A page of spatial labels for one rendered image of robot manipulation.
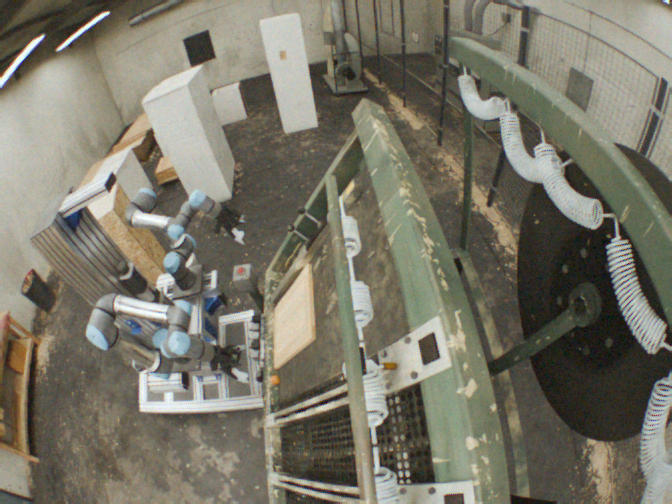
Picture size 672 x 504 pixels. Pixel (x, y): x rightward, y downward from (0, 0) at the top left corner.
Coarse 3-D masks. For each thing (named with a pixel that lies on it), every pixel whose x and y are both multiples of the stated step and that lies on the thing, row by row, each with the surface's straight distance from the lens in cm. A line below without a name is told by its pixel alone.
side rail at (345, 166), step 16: (352, 144) 130; (336, 160) 138; (352, 160) 135; (336, 176) 140; (352, 176) 141; (320, 192) 145; (320, 208) 152; (304, 224) 160; (288, 240) 170; (304, 240) 170; (288, 256) 181
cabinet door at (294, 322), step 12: (300, 276) 146; (300, 288) 144; (312, 288) 134; (288, 300) 157; (300, 300) 141; (312, 300) 130; (276, 312) 174; (288, 312) 154; (300, 312) 138; (312, 312) 127; (276, 324) 170; (288, 324) 152; (300, 324) 136; (312, 324) 125; (276, 336) 167; (288, 336) 149; (300, 336) 134; (312, 336) 122; (276, 348) 165; (288, 348) 146; (300, 348) 134; (276, 360) 163
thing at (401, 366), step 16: (432, 320) 56; (416, 336) 59; (384, 352) 65; (400, 352) 62; (416, 352) 58; (448, 352) 53; (368, 368) 58; (384, 368) 61; (400, 368) 62; (416, 368) 58; (432, 368) 55; (384, 384) 65; (400, 384) 61; (416, 384) 72; (320, 400) 99; (336, 400) 98; (272, 416) 147; (288, 416) 136; (304, 416) 111; (320, 416) 112
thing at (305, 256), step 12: (360, 192) 116; (348, 204) 119; (324, 228) 128; (324, 240) 133; (312, 252) 139; (300, 264) 147; (288, 276) 157; (276, 288) 175; (288, 288) 165; (276, 300) 177
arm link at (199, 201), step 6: (198, 192) 138; (192, 198) 138; (198, 198) 137; (204, 198) 138; (210, 198) 141; (192, 204) 139; (198, 204) 138; (204, 204) 139; (210, 204) 140; (198, 210) 142; (204, 210) 140; (210, 210) 140
